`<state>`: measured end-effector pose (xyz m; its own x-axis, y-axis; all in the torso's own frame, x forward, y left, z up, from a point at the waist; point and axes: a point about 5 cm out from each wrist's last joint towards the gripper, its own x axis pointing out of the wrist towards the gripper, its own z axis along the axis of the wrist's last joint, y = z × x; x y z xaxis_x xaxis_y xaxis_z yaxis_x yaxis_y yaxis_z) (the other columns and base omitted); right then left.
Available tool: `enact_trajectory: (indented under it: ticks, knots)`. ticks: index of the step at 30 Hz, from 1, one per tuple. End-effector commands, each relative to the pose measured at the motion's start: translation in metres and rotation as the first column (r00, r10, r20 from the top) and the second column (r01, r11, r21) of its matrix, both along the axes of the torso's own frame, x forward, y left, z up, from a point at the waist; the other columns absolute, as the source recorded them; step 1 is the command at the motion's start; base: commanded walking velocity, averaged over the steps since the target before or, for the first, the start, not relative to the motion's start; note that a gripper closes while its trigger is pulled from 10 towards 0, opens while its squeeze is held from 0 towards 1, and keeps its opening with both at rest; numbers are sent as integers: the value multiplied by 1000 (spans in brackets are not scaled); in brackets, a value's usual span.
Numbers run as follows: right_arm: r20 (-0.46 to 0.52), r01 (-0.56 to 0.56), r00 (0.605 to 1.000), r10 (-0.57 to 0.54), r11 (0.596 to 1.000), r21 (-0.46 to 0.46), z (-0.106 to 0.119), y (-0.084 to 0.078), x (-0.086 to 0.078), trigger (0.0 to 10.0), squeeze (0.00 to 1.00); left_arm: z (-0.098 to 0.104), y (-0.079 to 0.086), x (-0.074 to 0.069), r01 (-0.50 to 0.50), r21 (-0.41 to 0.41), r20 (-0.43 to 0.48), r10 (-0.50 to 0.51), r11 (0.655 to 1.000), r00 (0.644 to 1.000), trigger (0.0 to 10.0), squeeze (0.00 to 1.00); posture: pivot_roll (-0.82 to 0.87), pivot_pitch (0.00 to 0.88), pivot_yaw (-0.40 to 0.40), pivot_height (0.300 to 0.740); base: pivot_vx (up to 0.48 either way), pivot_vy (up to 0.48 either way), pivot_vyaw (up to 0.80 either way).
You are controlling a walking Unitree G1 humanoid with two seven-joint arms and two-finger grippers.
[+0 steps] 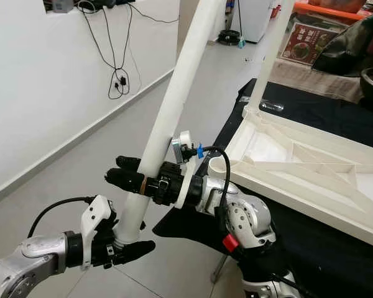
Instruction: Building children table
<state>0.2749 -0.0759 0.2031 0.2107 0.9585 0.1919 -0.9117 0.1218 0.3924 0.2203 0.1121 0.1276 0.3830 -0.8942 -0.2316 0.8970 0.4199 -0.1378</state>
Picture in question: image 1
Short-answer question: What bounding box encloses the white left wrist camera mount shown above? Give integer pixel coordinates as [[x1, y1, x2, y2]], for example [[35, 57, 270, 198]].
[[80, 194, 114, 271]]

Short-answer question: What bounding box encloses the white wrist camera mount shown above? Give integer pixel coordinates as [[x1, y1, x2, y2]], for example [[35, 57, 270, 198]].
[[80, 194, 114, 271], [171, 130, 203, 209]]

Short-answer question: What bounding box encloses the white plastic children table top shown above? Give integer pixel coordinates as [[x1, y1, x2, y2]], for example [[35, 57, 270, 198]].
[[205, 102, 373, 252]]

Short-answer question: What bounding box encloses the checked cloth covered bench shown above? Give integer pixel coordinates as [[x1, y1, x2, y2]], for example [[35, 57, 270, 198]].
[[267, 59, 364, 103]]

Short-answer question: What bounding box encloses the white fridge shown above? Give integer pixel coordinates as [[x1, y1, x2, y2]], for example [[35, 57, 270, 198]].
[[239, 0, 274, 43]]

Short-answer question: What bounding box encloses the grey plastic bin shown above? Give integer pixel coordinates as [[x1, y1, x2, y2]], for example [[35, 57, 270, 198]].
[[51, 0, 75, 13]]

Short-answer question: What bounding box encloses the black hanging wall cable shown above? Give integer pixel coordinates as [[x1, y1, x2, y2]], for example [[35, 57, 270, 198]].
[[78, 3, 181, 100]]

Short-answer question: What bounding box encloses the black robot vacuum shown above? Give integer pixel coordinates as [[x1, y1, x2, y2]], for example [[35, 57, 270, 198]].
[[214, 28, 242, 45]]

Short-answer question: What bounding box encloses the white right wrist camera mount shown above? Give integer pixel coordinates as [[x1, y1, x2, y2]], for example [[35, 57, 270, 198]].
[[171, 130, 203, 209]]

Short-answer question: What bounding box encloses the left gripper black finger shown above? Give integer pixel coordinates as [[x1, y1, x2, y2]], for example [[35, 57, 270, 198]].
[[115, 240, 156, 264]]

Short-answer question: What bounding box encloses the black bag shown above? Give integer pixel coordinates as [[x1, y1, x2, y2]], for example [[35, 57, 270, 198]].
[[314, 9, 373, 78]]

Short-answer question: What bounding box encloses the black tablecloth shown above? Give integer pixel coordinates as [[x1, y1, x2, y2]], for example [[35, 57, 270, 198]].
[[152, 78, 373, 298]]

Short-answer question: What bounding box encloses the black power adapter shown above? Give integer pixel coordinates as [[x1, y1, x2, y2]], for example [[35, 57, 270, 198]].
[[115, 73, 129, 89]]

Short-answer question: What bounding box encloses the orange lidded clear bin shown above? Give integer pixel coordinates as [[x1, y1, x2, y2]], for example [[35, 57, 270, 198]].
[[280, 0, 367, 66]]

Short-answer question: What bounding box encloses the metal folding table leg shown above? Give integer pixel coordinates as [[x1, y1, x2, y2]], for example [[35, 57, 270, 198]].
[[210, 255, 229, 285]]

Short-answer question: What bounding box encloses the teal headed mop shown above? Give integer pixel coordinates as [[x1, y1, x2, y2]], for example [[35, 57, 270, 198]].
[[233, 0, 246, 49]]

